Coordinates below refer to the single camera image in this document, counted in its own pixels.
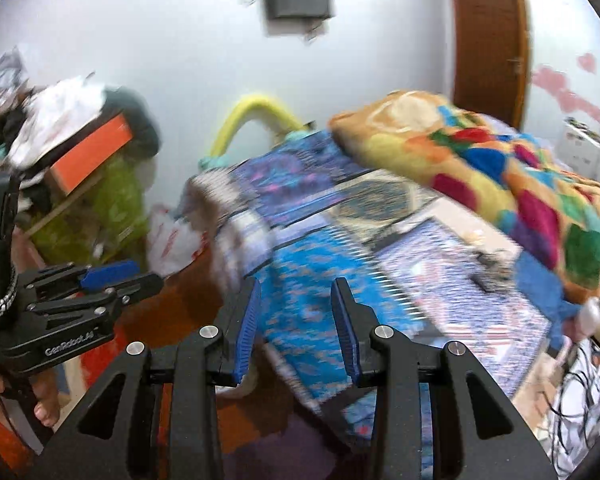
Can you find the red cloth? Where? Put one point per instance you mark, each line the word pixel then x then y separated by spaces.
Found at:
pixel 2 435

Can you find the white crumpled cloth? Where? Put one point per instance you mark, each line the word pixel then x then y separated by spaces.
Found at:
pixel 55 115

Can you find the white red-print plastic bag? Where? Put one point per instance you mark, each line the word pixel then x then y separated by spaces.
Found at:
pixel 172 242

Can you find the orange cardboard box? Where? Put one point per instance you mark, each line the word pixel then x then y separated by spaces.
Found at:
pixel 90 152

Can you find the yellow foam tube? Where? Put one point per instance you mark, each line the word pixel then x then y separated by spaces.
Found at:
pixel 240 110

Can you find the green patterned cloth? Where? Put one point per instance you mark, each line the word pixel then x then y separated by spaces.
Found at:
pixel 110 210

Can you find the white storage box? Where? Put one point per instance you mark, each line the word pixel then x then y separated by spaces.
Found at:
pixel 582 142

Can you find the brown wooden door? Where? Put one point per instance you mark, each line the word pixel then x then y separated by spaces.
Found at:
pixel 487 45

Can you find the frosted sliding door wardrobe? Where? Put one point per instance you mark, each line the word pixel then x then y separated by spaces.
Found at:
pixel 570 15

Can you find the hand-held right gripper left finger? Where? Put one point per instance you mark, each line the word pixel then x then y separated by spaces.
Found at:
pixel 246 335

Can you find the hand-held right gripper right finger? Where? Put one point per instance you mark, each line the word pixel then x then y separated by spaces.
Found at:
pixel 349 335

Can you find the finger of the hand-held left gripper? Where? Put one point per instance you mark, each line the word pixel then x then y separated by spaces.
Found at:
pixel 137 287
pixel 107 272

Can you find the blue patchwork bedspread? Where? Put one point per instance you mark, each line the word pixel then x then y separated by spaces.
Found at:
pixel 320 240

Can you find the colourful heart blanket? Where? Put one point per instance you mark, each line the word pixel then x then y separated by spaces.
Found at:
pixel 480 160

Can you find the person's left hand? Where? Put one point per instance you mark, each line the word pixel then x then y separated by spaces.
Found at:
pixel 47 405

